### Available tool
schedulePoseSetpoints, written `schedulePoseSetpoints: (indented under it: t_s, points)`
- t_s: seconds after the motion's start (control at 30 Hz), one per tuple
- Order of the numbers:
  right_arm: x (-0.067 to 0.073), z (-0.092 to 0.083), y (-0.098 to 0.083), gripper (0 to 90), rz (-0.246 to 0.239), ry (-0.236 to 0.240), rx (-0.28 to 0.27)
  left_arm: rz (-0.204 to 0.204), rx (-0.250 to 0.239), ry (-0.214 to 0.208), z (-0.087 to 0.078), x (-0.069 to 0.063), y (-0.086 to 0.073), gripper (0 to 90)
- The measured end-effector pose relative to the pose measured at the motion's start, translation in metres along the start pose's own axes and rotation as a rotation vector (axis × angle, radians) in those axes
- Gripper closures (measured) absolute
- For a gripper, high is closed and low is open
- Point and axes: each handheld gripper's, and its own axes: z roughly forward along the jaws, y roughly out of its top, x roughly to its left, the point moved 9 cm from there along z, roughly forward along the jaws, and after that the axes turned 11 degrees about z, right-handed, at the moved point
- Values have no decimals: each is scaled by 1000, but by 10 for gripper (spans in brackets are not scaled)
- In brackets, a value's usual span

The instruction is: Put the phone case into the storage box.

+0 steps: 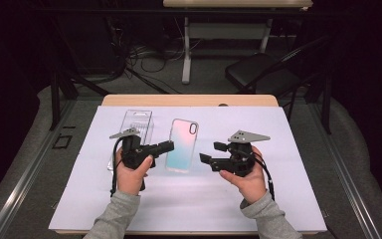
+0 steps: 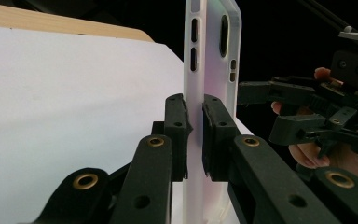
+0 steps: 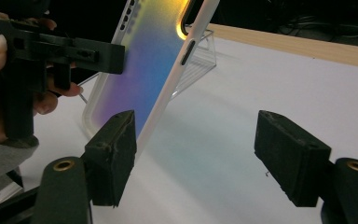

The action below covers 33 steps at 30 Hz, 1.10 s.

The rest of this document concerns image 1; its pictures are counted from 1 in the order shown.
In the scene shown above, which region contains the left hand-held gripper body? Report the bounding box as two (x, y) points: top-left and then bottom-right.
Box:
(108, 126), (162, 171)

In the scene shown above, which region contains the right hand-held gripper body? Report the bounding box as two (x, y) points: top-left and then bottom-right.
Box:
(209, 129), (272, 178)

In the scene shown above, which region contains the iridescent clear phone case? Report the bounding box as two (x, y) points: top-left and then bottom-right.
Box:
(164, 118), (200, 174)

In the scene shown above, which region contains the clear plastic storage bin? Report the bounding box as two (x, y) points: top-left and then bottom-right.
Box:
(106, 109), (154, 172)

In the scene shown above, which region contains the person's left hand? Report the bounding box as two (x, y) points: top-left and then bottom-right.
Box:
(114, 147), (154, 197)

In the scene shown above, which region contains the person's right hand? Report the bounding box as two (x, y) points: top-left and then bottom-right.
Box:
(219, 145), (268, 205)

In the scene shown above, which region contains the light wooden table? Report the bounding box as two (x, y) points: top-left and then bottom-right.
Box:
(53, 94), (328, 237)

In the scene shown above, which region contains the white table cover board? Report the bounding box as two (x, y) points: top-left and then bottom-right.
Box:
(48, 105), (328, 233)

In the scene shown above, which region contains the black folding chair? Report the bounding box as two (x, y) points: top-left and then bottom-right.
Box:
(224, 34), (332, 122)

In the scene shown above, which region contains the black metal stand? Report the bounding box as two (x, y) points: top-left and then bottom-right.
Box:
(321, 76), (332, 135)
(48, 16), (112, 131)

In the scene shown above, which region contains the white-legged background desk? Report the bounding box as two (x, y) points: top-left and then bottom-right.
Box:
(162, 0), (313, 85)

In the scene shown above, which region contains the left hand-held gripper cable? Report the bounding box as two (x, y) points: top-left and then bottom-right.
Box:
(109, 135), (127, 197)

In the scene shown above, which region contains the hand-held gripper cable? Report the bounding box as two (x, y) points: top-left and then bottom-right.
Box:
(109, 135), (127, 197)
(253, 153), (277, 202)

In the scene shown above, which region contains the right hand-held gripper cable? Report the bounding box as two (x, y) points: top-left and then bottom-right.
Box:
(253, 153), (277, 202)

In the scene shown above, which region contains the tangle of floor cables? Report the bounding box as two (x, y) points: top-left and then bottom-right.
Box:
(105, 16), (203, 84)

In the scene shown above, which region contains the metal floor rail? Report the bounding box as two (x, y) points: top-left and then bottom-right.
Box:
(307, 103), (382, 239)
(0, 99), (76, 239)

